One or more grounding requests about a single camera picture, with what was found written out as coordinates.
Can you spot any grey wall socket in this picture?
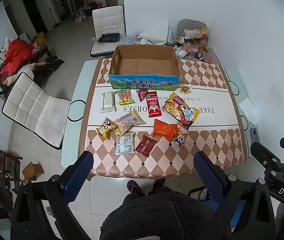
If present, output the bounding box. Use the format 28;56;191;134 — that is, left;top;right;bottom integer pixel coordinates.
249;127;260;143

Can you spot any black folding rack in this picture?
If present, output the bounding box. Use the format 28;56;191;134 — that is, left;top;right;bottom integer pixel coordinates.
32;46;65;78

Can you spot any grey chair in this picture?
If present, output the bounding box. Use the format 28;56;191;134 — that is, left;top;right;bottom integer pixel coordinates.
177;19;209;46

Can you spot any person's black fleece clothing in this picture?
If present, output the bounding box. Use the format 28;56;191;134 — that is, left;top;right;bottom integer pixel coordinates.
100;186;233;240

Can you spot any red plastic bag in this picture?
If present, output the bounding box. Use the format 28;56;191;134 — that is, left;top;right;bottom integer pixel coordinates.
0;39;36;81

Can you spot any clear plastic bag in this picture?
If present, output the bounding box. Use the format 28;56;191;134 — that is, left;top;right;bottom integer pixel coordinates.
124;34;143;46

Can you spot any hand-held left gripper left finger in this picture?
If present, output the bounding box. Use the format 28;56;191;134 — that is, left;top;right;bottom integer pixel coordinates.
10;151;94;240

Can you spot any white plush duck toy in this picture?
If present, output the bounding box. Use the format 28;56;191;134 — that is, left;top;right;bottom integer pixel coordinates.
3;62;44;86

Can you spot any tall red snack packet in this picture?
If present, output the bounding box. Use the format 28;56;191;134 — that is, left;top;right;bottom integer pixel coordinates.
145;91;161;118

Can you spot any small wooden stool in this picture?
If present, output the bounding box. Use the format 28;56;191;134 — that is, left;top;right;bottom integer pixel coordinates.
22;163;45;182

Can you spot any black bag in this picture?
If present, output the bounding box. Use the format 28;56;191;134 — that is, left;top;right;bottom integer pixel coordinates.
97;33;121;43

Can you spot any orange snack packet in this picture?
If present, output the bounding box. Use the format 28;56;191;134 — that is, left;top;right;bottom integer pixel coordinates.
152;119;177;143

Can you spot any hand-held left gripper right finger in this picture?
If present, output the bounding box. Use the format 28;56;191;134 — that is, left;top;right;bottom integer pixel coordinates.
193;151;276;240

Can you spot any dark wooden chair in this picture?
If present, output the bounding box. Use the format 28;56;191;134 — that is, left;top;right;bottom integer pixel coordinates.
0;139;23;196

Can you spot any instant noodle packet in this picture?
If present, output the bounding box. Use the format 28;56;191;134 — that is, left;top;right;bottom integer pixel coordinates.
163;92;201;130

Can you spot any white snack packet black print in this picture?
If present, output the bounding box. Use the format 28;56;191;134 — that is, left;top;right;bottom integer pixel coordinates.
115;131;136;156

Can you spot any yellow panda snack packet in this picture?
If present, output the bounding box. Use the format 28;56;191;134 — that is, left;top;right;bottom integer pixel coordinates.
96;117;118;140

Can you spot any small red snack packet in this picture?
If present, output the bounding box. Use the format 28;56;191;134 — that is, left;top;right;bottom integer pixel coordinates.
136;89;146;103

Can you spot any pile of assorted snack packets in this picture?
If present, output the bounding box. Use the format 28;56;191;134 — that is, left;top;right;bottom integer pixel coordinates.
175;27;214;63

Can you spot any white wrapped packet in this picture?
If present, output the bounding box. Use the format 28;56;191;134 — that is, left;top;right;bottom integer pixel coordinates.
100;91;117;113

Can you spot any red panda snack packet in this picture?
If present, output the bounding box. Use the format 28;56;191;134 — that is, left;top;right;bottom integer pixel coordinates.
172;123;191;148

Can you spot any dark red snack packet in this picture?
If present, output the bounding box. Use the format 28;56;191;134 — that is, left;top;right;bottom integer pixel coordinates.
134;134;158;158

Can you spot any yellow bag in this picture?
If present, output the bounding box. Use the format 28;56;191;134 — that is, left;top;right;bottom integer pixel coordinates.
33;31;48;46

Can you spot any clear bag of colourful candy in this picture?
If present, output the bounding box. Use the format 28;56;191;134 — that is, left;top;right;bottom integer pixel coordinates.
115;89;135;106

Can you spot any diamond pattern tablecloth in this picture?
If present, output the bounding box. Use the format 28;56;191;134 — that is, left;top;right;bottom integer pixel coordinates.
78;56;248;178

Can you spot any beige snack packet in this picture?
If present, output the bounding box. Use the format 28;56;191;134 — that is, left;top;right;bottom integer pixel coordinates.
113;109;146;136

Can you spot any white padded chair black frame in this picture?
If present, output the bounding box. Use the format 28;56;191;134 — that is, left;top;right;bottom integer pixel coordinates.
90;5;127;58
2;72;72;151

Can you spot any open cardboard box blue print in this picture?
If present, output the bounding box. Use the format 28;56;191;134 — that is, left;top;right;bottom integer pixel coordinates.
108;44;181;91

